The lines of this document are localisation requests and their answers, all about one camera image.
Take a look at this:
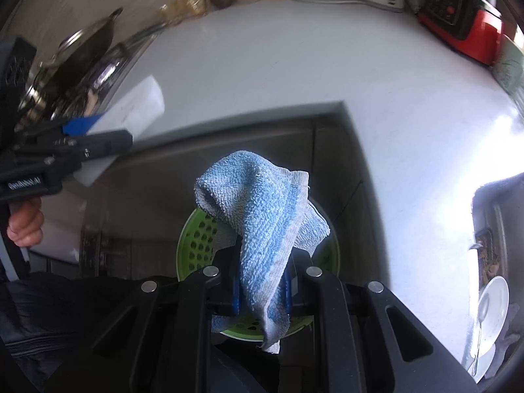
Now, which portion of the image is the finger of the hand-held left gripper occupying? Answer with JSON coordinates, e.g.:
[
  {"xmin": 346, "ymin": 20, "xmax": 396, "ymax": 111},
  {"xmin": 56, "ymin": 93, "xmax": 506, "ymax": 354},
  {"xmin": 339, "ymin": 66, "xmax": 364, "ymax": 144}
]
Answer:
[
  {"xmin": 53, "ymin": 129, "xmax": 134, "ymax": 161},
  {"xmin": 25, "ymin": 115, "xmax": 102, "ymax": 140}
]

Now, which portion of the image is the steel gas stove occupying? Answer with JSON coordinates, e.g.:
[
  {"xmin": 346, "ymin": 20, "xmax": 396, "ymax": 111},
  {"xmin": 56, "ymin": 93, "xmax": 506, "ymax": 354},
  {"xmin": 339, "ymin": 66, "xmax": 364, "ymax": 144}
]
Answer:
[{"xmin": 18, "ymin": 20, "xmax": 168, "ymax": 125}]

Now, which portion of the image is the person's dark clothing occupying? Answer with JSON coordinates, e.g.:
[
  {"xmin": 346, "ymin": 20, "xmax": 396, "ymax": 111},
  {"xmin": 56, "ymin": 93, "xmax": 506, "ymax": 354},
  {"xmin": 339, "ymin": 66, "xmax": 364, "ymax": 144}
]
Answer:
[{"xmin": 0, "ymin": 270, "xmax": 178, "ymax": 393}]

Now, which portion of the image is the white mug with drawing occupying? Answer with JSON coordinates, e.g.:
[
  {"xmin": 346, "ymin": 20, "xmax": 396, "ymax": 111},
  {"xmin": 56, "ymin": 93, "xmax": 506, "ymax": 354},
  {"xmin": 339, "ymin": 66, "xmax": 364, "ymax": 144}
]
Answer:
[{"xmin": 491, "ymin": 37, "xmax": 524, "ymax": 96}]

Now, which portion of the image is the black frying pan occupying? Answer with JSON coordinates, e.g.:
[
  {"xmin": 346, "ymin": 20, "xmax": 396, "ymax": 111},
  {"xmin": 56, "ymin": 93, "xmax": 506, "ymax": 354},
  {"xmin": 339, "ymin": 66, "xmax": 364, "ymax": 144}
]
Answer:
[{"xmin": 25, "ymin": 7, "xmax": 124, "ymax": 107}]

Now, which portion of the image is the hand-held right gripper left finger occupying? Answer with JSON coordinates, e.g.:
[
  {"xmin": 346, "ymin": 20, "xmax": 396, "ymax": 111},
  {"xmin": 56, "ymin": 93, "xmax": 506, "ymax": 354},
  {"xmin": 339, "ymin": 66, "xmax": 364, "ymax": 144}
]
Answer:
[{"xmin": 45, "ymin": 246, "xmax": 243, "ymax": 393}]

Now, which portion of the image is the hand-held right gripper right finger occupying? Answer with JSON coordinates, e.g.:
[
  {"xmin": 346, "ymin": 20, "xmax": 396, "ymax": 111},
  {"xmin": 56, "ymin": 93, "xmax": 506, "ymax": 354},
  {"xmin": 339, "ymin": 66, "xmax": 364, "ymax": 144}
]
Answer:
[{"xmin": 282, "ymin": 251, "xmax": 480, "ymax": 393}]

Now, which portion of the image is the person's left hand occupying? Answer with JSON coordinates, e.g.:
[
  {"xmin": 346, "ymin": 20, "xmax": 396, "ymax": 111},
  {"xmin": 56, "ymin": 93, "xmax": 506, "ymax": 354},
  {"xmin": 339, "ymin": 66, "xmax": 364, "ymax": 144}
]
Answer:
[{"xmin": 7, "ymin": 197, "xmax": 45, "ymax": 249}]

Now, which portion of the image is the blue terry towel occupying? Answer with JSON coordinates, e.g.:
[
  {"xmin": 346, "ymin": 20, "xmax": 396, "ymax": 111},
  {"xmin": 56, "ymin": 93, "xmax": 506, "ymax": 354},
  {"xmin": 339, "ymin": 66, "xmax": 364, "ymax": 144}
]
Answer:
[{"xmin": 194, "ymin": 151, "xmax": 331, "ymax": 355}]

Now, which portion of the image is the green plastic basket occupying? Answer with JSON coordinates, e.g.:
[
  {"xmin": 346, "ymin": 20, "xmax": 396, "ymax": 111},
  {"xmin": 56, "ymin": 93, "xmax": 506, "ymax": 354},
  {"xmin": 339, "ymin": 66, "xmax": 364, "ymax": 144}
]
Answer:
[{"xmin": 175, "ymin": 207, "xmax": 340, "ymax": 342}]

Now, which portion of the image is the grey base cabinet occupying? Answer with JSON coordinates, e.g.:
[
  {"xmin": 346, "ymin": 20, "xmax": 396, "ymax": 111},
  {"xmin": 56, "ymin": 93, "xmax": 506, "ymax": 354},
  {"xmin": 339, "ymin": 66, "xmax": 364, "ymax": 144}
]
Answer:
[{"xmin": 80, "ymin": 115, "xmax": 370, "ymax": 281}]

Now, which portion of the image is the white plate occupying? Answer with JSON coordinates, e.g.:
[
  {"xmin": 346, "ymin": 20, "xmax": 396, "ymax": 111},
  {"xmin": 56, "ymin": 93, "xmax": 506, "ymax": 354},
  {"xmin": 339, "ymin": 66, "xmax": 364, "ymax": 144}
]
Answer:
[{"xmin": 477, "ymin": 276, "xmax": 511, "ymax": 358}]

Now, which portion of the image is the black red blender base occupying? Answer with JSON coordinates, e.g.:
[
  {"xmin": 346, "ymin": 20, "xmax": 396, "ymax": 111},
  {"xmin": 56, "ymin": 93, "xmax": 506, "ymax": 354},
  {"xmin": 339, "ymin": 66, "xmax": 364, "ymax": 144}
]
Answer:
[{"xmin": 418, "ymin": 0, "xmax": 505, "ymax": 66}]

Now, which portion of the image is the white paper box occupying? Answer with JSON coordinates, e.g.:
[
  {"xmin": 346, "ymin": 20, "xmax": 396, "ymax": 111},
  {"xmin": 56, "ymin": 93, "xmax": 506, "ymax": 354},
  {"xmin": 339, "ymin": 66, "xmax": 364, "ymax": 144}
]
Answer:
[{"xmin": 71, "ymin": 76, "xmax": 165, "ymax": 187}]

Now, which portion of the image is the metal spoon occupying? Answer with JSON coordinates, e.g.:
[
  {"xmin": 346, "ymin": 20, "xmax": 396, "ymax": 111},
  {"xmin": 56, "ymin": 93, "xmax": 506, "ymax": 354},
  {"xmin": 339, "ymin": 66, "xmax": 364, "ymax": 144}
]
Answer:
[{"xmin": 471, "ymin": 295, "xmax": 491, "ymax": 377}]

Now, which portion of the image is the steel sink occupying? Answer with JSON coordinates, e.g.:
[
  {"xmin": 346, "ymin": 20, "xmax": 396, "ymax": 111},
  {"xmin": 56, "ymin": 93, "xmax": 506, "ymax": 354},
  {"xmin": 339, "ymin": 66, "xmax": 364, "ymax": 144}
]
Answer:
[{"xmin": 470, "ymin": 172, "xmax": 524, "ymax": 382}]

